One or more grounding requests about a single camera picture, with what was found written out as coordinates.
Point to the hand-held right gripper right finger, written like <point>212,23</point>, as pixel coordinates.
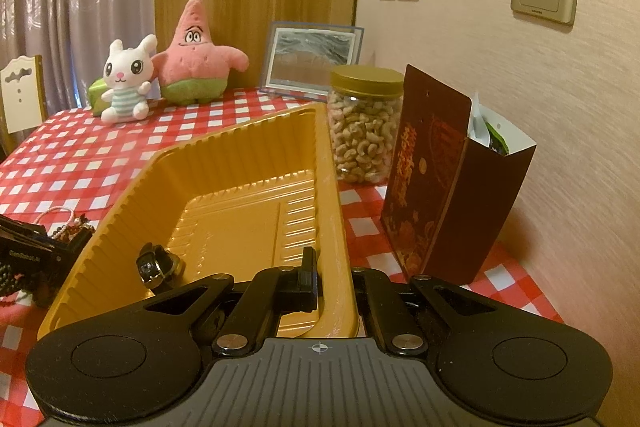
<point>372,302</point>

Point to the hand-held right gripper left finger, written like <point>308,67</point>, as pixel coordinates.
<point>309,282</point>

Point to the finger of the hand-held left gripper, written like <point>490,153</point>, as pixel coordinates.
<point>75,242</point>

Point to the black watch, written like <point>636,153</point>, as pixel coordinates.
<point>160,264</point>

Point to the yellow plastic tray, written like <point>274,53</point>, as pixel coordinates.
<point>240,217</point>

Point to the red checkered tablecloth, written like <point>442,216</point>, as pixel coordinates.
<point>75,157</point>

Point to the dark red gift box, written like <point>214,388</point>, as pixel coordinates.
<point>425,187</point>

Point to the white wooden chair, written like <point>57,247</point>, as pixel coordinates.
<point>20,102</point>

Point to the green box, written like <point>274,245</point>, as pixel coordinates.
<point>97,92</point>

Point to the cashew jar with gold lid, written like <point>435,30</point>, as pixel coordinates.
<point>362,137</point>

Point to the white rabbit plush toy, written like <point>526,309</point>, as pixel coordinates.
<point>122,72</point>

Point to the dark green packet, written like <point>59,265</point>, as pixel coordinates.
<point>497,141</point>

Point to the white packet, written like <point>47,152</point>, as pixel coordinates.
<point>477,122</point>

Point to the pink starfish plush toy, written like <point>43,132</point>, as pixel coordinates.
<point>192,57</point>

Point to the clear picture frame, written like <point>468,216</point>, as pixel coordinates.
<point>310,52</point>

